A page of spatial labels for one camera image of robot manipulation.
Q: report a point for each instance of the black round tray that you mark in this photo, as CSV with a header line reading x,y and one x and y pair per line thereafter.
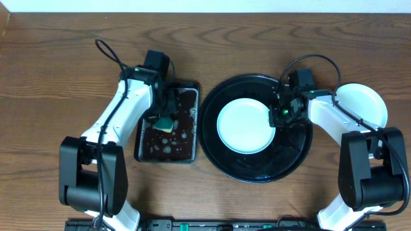
x,y
280,158

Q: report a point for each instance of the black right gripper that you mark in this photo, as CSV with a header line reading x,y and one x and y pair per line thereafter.
x,y
275,120

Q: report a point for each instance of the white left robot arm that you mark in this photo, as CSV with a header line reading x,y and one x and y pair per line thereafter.
x,y
92,172

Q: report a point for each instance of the black rectangular water tray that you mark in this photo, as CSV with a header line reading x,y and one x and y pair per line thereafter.
x,y
180,144

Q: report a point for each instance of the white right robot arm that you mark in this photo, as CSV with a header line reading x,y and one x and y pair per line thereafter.
x,y
373,177

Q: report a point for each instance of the light green plate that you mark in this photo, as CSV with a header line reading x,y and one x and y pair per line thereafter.
x,y
243,126
365,102

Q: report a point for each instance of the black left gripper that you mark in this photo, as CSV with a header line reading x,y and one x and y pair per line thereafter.
x,y
164,113

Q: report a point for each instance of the green yellow sponge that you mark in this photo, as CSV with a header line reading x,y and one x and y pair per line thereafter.
x,y
164,124

